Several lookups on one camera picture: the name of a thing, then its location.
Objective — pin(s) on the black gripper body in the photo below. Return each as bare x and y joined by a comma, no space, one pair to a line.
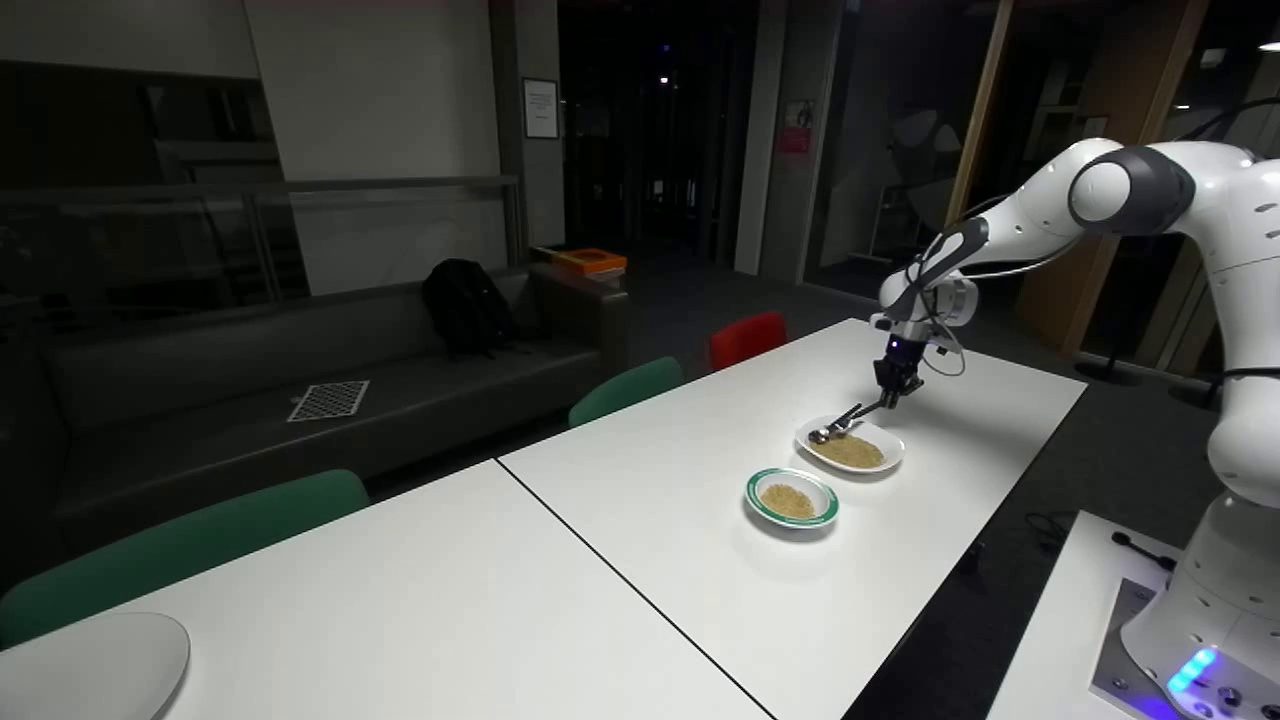
899,365

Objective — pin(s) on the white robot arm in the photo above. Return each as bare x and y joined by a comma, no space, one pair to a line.
1201,195

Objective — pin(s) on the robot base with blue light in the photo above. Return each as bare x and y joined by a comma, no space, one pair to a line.
1207,647

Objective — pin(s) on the white oval bowl with grains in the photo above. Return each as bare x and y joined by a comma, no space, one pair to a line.
858,453

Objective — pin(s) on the green rimmed round bowl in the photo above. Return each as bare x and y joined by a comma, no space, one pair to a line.
789,501

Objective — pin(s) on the red chair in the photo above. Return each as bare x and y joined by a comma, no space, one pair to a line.
746,337

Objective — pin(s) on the green chair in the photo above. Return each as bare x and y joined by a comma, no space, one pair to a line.
175,548
631,389

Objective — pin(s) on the black dumbbell shaped tool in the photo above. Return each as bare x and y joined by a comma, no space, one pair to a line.
1162,560

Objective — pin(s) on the orange lidded bin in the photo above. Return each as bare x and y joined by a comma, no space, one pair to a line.
589,260

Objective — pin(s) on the black backpack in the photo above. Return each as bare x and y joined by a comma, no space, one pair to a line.
465,307

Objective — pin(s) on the paper on sofa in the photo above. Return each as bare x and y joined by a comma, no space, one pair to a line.
328,400

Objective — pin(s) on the dark grey sofa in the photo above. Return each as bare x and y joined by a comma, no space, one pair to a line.
117,429

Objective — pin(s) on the white plate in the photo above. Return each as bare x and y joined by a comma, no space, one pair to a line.
124,666

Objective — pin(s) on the framed wall notice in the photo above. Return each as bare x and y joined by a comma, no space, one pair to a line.
542,111

